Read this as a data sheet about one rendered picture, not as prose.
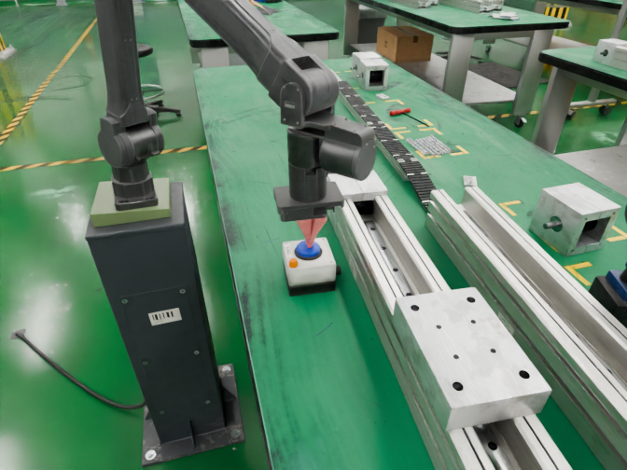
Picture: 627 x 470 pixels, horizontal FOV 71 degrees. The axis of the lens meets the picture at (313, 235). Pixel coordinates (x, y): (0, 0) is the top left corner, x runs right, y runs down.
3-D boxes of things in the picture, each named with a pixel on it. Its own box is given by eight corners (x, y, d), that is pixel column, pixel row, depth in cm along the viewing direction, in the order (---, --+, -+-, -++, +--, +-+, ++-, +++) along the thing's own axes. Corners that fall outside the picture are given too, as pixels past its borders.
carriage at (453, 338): (389, 334, 59) (395, 297, 55) (465, 323, 61) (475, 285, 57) (439, 446, 46) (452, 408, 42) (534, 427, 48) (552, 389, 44)
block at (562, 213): (518, 230, 90) (532, 190, 84) (564, 222, 93) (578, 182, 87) (554, 259, 82) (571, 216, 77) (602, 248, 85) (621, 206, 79)
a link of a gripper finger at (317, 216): (327, 255, 71) (327, 206, 65) (283, 261, 70) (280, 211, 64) (318, 232, 76) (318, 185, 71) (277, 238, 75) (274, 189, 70)
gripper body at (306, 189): (344, 211, 67) (346, 166, 62) (278, 218, 65) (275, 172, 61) (335, 190, 72) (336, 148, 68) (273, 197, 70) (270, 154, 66)
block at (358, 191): (315, 214, 95) (315, 174, 90) (370, 208, 97) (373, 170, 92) (325, 237, 88) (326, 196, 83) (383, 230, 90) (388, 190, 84)
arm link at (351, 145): (317, 71, 62) (279, 81, 56) (391, 84, 57) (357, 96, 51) (314, 151, 69) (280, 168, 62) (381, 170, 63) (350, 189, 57)
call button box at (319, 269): (283, 268, 80) (281, 240, 76) (334, 261, 81) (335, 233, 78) (289, 297, 74) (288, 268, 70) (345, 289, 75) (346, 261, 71)
